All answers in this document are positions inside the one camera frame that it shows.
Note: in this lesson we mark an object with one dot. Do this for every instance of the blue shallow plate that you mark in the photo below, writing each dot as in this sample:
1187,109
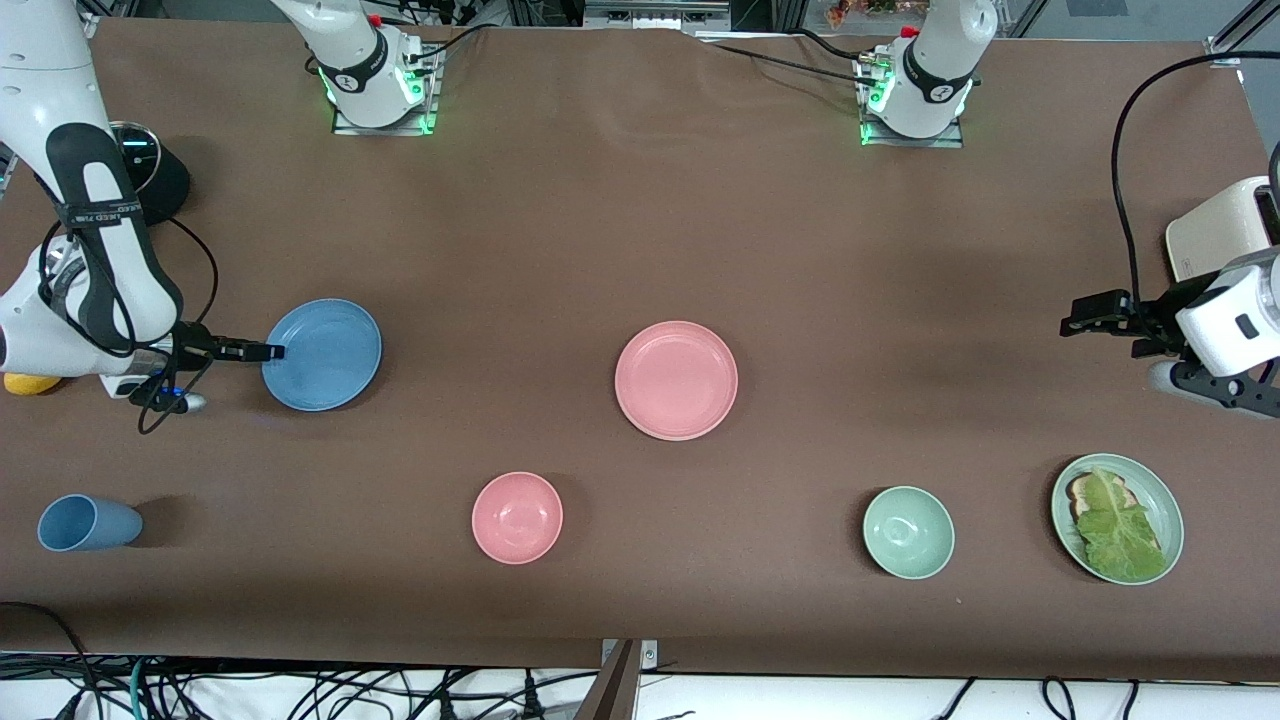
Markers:
325,355

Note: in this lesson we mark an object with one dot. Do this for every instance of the pink shallow plate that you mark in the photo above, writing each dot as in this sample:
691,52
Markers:
676,380

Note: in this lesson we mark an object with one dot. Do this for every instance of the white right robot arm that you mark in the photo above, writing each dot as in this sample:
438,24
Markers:
50,60

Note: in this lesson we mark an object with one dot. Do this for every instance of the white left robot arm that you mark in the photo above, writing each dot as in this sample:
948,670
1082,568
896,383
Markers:
935,60

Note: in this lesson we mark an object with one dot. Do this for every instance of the beige toaster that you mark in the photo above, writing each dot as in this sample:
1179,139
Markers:
1215,235

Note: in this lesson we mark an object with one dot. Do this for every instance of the yellow lemon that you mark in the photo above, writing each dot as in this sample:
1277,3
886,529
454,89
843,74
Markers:
30,385

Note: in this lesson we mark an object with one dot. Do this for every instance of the blue cup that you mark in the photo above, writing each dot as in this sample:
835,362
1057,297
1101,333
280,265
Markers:
95,525

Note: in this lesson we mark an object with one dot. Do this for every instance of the dark blue saucepan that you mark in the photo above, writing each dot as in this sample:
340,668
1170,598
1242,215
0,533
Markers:
170,190

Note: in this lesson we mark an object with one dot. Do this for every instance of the toasted bread slice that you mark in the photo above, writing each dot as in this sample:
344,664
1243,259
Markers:
1078,492

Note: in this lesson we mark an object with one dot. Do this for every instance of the green shallow plate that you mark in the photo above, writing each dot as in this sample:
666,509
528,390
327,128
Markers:
1170,510

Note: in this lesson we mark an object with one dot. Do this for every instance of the glass lid with blue knob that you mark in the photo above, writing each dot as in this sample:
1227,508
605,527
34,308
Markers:
140,155

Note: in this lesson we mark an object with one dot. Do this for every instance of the green lettuce leaf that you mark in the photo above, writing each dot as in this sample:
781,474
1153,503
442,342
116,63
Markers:
1120,540

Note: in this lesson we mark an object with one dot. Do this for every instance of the small green bowl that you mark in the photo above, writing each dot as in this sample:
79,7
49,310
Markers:
908,532

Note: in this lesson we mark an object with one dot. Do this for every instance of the small pink bowl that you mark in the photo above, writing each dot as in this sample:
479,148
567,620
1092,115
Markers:
517,518

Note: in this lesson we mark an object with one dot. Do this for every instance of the brown table cover mat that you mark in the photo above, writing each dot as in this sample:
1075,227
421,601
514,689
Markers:
560,220

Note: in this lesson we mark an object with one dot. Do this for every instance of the silver metal box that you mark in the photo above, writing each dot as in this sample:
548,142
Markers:
655,15

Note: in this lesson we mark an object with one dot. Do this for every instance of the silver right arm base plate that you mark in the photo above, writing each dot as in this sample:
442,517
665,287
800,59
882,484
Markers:
350,130

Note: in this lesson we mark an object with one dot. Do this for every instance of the silver aluminium frame beam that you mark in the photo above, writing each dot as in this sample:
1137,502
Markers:
1240,35

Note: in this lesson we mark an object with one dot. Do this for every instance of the dark profile post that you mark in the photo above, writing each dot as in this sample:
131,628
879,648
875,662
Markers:
612,695

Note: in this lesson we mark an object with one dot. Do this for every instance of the silver corner bracket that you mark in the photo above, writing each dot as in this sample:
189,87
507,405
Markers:
650,655

